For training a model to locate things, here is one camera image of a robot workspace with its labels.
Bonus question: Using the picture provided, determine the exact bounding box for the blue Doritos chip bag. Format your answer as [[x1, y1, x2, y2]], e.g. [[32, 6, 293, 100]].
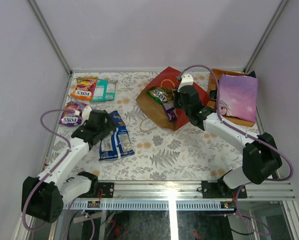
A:
[[99, 110, 135, 161]]

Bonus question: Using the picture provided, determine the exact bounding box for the purple Fox's candy bag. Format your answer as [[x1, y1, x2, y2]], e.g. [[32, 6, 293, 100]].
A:
[[58, 101, 87, 127]]

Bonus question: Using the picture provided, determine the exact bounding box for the teal snack packet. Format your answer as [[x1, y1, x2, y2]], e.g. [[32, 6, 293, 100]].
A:
[[91, 79, 118, 102]]

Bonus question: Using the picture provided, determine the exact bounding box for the red paper bag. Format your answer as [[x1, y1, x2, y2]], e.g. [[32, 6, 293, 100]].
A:
[[136, 67, 211, 131]]

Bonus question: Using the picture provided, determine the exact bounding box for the orange Fox's candy bag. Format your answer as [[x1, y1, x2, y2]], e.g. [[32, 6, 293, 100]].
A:
[[70, 77, 98, 101]]

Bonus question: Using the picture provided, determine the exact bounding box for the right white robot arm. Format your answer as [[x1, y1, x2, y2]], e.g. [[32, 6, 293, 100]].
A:
[[173, 85, 282, 197]]

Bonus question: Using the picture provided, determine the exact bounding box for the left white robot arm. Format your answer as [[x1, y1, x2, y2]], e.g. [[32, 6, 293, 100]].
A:
[[21, 109, 118, 223]]

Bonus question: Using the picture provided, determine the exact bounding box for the green Fox's candy bag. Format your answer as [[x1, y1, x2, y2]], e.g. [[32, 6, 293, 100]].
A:
[[146, 86, 173, 105]]

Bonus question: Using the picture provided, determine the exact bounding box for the purple Frozen bag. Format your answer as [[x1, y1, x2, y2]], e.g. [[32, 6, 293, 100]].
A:
[[217, 74, 259, 123]]

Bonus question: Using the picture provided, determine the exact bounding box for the purple chocolate bar wrapper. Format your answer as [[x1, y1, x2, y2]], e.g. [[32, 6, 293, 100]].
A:
[[162, 100, 177, 122]]

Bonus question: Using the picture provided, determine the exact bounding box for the wooden tray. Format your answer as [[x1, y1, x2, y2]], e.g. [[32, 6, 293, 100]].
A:
[[207, 68, 255, 128]]

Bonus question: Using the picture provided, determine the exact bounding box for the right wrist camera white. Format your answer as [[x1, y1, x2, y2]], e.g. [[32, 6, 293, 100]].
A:
[[176, 73, 194, 92]]

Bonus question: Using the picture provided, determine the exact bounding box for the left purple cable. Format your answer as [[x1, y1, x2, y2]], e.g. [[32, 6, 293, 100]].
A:
[[21, 109, 77, 231]]

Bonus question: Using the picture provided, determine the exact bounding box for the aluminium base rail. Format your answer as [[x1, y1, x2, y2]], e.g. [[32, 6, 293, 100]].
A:
[[78, 180, 296, 202]]

